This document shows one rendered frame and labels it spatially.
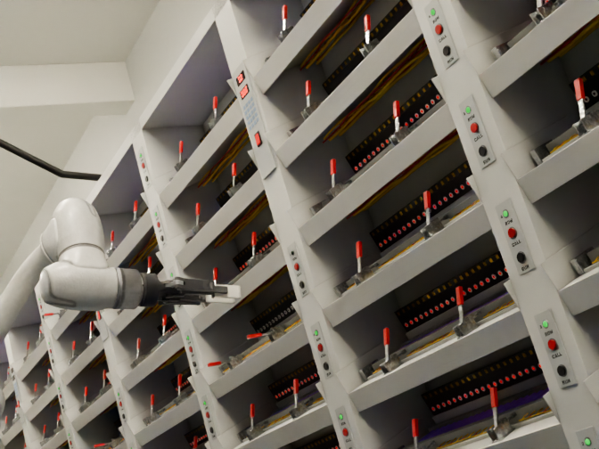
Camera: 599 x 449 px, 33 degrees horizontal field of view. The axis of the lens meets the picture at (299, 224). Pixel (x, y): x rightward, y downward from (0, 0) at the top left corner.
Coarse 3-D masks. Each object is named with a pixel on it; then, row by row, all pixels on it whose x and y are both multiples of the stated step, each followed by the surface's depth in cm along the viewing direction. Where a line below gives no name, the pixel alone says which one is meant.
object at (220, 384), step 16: (288, 320) 270; (288, 336) 235; (304, 336) 230; (240, 352) 286; (272, 352) 244; (288, 352) 238; (208, 368) 280; (240, 368) 260; (256, 368) 253; (208, 384) 278; (224, 384) 270; (240, 384) 264
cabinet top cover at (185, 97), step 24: (216, 24) 252; (192, 48) 262; (216, 48) 264; (192, 72) 273; (216, 72) 277; (168, 96) 283; (192, 96) 288; (144, 120) 296; (168, 120) 299; (192, 120) 304; (120, 168) 324; (96, 192) 340; (120, 192) 345
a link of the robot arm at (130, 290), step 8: (120, 272) 219; (128, 272) 220; (136, 272) 221; (120, 280) 217; (128, 280) 218; (136, 280) 219; (120, 288) 217; (128, 288) 218; (136, 288) 218; (120, 296) 217; (128, 296) 218; (136, 296) 218; (120, 304) 218; (128, 304) 219; (136, 304) 220
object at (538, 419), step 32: (448, 384) 210; (480, 384) 203; (512, 384) 195; (544, 384) 186; (448, 416) 214; (480, 416) 197; (512, 416) 178; (544, 416) 170; (384, 448) 214; (416, 448) 199; (448, 448) 194; (480, 448) 178; (512, 448) 172; (544, 448) 166
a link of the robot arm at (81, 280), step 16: (64, 256) 218; (80, 256) 216; (96, 256) 218; (48, 272) 212; (64, 272) 212; (80, 272) 213; (96, 272) 215; (112, 272) 218; (48, 288) 211; (64, 288) 211; (80, 288) 212; (96, 288) 214; (112, 288) 216; (48, 304) 214; (64, 304) 213; (80, 304) 214; (96, 304) 215; (112, 304) 217
